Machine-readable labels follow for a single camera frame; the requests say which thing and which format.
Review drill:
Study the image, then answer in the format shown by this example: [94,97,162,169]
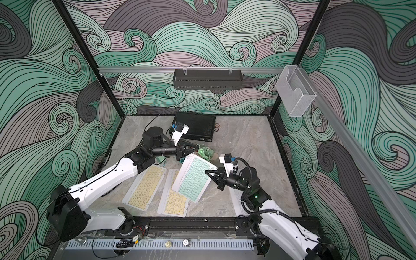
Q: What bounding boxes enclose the yellow keyboard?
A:
[122,165,167,211]
[157,169,189,217]

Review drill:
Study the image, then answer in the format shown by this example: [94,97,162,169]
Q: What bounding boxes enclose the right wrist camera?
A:
[219,153,238,177]

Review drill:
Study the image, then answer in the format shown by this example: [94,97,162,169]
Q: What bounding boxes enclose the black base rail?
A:
[61,216,322,237]

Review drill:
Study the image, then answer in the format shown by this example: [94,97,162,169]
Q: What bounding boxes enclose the aluminium wall rail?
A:
[98,66,284,74]
[300,68,416,248]

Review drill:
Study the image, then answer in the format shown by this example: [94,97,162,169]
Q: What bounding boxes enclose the white slotted cable duct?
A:
[66,238,254,251]

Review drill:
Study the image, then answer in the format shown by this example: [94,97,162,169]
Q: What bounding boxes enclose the aluminium wall rail back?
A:
[98,66,284,74]

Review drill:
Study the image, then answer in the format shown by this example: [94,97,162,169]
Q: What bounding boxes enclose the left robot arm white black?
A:
[46,123,198,242]

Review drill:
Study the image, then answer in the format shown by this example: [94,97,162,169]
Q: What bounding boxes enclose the aluminium wall rail right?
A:
[300,68,416,248]

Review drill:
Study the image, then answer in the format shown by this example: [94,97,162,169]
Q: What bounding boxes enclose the green keyboard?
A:
[172,154,218,203]

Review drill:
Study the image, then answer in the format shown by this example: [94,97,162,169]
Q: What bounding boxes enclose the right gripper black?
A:
[206,168,250,194]

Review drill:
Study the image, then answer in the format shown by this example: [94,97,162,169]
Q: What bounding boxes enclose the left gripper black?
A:
[150,140,198,163]

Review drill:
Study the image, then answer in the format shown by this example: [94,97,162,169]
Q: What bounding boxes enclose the white keyboard far right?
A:
[229,187,246,216]

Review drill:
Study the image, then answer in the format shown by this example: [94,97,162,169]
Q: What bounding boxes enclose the clear acrylic wall holder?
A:
[275,65,316,118]

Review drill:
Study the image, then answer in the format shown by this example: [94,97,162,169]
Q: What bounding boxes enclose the black flat box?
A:
[177,112,216,142]

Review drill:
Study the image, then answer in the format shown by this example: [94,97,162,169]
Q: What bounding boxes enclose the black wall tray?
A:
[173,70,243,90]

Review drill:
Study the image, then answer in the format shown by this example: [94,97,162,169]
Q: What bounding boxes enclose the wooden power strip green plugs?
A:
[198,147,219,161]

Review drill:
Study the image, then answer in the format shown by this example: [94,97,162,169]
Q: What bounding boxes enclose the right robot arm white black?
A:
[205,167,341,260]

